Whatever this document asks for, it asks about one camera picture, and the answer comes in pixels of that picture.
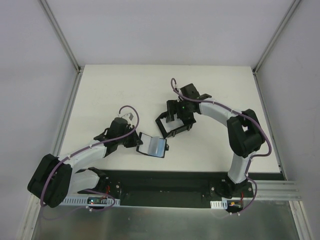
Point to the right white cable duct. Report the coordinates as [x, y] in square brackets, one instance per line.
[219, 204]

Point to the aluminium frame post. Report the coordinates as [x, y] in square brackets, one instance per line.
[294, 5]
[59, 34]

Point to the right aluminium frame post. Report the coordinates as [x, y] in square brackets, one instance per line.
[294, 5]

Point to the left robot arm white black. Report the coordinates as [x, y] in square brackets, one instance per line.
[59, 176]

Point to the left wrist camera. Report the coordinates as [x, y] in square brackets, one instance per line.
[128, 117]

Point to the left aluminium frame post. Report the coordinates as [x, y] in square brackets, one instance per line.
[59, 34]

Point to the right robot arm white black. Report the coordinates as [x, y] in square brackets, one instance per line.
[245, 135]

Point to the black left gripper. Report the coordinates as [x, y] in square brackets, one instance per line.
[135, 139]

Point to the left white cable duct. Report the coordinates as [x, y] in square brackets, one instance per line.
[90, 201]

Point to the white cable duct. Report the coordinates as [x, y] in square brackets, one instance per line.
[90, 201]
[219, 204]

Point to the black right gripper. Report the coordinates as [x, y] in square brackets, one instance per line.
[179, 116]

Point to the black plastic card tray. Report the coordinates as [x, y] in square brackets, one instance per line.
[188, 124]

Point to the white cards in tray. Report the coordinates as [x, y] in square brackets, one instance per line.
[169, 126]

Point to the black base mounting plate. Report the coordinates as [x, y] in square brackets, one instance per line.
[171, 189]

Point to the aluminium front frame rail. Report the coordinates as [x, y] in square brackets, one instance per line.
[277, 190]

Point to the black leather card holder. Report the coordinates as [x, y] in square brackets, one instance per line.
[152, 146]

